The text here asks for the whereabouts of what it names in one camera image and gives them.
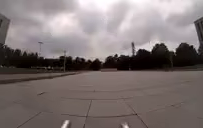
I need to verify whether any grey slab pavement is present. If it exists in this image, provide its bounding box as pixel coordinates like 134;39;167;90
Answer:
0;69;203;128

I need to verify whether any tall mast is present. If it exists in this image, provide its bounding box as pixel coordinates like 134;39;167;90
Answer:
130;41;136;58

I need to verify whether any row of dark trees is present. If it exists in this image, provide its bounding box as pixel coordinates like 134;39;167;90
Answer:
0;42;203;72

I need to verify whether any tall lamp pole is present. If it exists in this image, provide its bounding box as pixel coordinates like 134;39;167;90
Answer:
37;40;44;68

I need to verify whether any robot's own part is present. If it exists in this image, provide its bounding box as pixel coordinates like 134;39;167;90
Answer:
120;121;130;128
60;119;71;128

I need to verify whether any raised concrete kerb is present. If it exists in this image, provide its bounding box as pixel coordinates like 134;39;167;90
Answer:
0;71;80;86

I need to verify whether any grass strip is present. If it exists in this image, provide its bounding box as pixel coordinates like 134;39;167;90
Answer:
0;66;77;75
172;64;203;71

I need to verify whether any low pale wall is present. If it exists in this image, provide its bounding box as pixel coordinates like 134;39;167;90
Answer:
100;68;118;72

